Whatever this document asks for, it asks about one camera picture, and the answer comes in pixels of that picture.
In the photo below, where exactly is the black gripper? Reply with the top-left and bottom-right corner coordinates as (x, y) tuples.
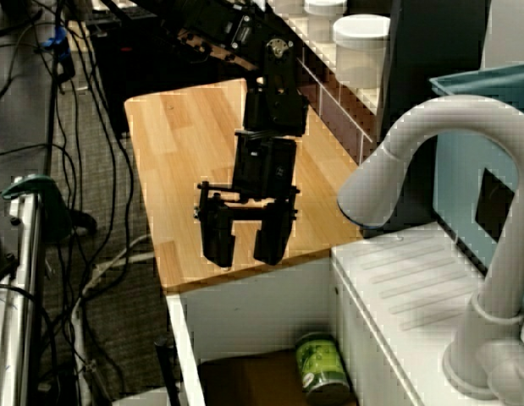
(195, 130), (301, 269)

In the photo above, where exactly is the green tin can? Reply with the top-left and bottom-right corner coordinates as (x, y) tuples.
(294, 332), (352, 395)

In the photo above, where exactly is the white open drawer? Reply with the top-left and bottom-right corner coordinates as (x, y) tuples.
(165, 222), (524, 406)

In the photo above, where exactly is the large white plastic container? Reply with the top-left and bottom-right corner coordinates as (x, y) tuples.
(331, 14), (392, 91)

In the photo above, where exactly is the small white plastic container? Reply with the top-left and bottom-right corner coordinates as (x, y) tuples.
(302, 0), (350, 43)

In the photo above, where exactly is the teal plastic bin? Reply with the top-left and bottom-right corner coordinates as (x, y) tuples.
(427, 61), (524, 276)

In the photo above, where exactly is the grey curved faucet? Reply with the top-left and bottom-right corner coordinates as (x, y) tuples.
(336, 94), (524, 403)

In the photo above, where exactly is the blue clamp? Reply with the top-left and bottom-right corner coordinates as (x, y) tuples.
(39, 25), (73, 65)

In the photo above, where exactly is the black cable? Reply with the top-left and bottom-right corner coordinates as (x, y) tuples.
(64, 25), (138, 272)
(41, 0), (64, 177)

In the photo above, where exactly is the white cable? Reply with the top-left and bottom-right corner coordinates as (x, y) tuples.
(71, 233), (155, 406)

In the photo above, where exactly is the aluminium frame profile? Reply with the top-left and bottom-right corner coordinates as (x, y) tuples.
(0, 176), (49, 406)

